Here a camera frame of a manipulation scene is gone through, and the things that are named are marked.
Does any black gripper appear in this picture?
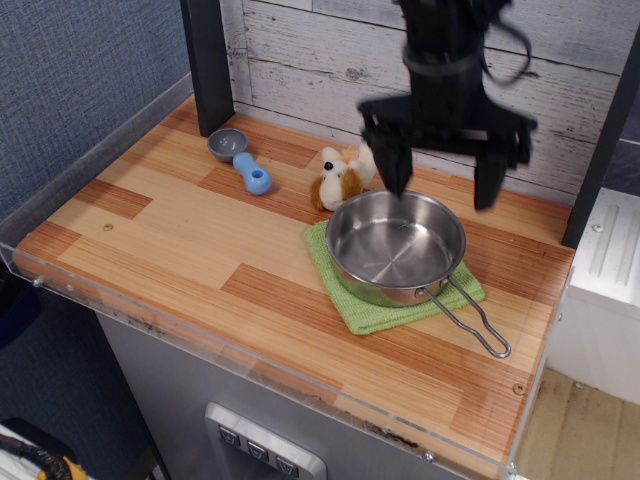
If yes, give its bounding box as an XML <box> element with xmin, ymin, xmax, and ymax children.
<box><xmin>358</xmin><ymin>60</ymin><xmax>537</xmax><ymax>210</ymax></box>

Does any stainless steel pot with handle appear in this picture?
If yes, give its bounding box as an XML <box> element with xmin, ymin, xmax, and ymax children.
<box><xmin>325</xmin><ymin>190</ymin><xmax>512</xmax><ymax>359</ymax></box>

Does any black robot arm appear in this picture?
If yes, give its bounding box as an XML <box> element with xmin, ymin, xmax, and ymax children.
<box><xmin>358</xmin><ymin>1</ymin><xmax>537</xmax><ymax>210</ymax></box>

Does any green folded towel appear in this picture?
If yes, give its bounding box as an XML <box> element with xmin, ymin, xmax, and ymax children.
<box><xmin>304</xmin><ymin>220</ymin><xmax>485</xmax><ymax>335</ymax></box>

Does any white brown plush dog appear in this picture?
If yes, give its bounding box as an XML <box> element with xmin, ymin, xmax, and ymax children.
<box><xmin>310</xmin><ymin>141</ymin><xmax>377</xmax><ymax>211</ymax></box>

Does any blue and grey scoop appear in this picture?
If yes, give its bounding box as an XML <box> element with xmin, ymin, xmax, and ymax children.
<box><xmin>207</xmin><ymin>128</ymin><xmax>272</xmax><ymax>196</ymax></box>

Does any white aluminium side block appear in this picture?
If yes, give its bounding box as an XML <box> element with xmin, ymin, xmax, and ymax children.
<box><xmin>547</xmin><ymin>188</ymin><xmax>639</xmax><ymax>403</ymax></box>

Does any grey cabinet front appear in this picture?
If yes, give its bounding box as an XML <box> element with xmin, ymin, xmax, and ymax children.
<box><xmin>98</xmin><ymin>315</ymin><xmax>455</xmax><ymax>479</ymax></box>

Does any silver dispenser panel with buttons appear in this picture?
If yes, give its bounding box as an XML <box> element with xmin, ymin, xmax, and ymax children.
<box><xmin>205</xmin><ymin>402</ymin><xmax>327</xmax><ymax>479</ymax></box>

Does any clear acrylic table guard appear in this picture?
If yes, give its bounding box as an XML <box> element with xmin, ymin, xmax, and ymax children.
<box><xmin>4</xmin><ymin>229</ymin><xmax>574</xmax><ymax>479</ymax></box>

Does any dark right vertical post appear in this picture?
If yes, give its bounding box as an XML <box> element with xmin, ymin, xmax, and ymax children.
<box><xmin>561</xmin><ymin>32</ymin><xmax>639</xmax><ymax>249</ymax></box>

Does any dark vertical post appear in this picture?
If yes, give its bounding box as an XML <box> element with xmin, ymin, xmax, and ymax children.
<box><xmin>561</xmin><ymin>32</ymin><xmax>639</xmax><ymax>249</ymax></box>
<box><xmin>180</xmin><ymin>0</ymin><xmax>235</xmax><ymax>137</ymax></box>

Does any dark left vertical post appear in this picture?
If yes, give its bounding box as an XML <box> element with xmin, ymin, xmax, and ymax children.
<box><xmin>180</xmin><ymin>0</ymin><xmax>235</xmax><ymax>137</ymax></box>

